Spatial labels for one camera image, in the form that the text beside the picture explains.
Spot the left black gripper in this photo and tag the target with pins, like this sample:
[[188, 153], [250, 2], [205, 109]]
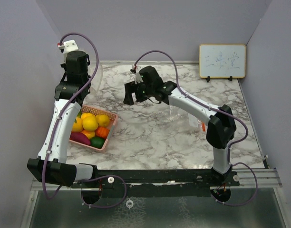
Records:
[[64, 65]]

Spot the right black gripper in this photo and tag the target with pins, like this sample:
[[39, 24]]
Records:
[[130, 88]]

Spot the clear zip top bag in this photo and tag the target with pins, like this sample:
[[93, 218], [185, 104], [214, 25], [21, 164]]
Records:
[[95, 83]]

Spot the pink plastic basket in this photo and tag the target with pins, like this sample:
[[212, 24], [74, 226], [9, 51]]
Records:
[[89, 111]]

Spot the yellow toy lemon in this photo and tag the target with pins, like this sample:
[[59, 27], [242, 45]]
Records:
[[89, 123]]

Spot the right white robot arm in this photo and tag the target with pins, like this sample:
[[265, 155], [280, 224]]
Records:
[[218, 120]]

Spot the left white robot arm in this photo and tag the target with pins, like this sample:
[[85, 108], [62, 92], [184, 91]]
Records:
[[50, 165]]

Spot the yellow orange toy pepper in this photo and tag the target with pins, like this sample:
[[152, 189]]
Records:
[[89, 134]]

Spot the yellow toy fruit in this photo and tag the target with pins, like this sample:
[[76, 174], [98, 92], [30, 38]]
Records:
[[77, 126]]

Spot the green toy lime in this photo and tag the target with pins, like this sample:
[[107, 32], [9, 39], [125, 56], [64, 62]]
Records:
[[97, 142]]

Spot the purple toy sweet potato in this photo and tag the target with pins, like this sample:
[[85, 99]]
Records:
[[80, 138]]

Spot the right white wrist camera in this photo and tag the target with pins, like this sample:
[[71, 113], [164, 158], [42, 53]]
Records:
[[135, 70]]

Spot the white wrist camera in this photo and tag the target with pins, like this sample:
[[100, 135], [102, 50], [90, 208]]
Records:
[[135, 70], [66, 47]]

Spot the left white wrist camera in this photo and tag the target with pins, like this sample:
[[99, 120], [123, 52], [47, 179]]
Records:
[[66, 47]]

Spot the small whiteboard wooden frame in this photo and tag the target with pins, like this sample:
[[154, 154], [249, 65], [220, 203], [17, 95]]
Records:
[[222, 61]]

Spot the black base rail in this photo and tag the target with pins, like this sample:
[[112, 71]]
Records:
[[156, 183]]

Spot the aluminium frame rail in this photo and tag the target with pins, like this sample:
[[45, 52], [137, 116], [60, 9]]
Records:
[[266, 178]]

